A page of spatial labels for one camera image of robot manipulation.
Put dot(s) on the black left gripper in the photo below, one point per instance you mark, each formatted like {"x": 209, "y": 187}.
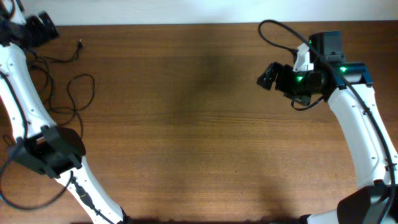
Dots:
{"x": 43, "y": 23}

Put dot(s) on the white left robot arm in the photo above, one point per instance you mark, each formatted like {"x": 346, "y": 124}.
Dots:
{"x": 41, "y": 145}

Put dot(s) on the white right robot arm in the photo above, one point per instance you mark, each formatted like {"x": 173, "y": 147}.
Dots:
{"x": 351, "y": 97}

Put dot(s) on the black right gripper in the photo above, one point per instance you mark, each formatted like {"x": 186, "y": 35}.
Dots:
{"x": 285, "y": 71}

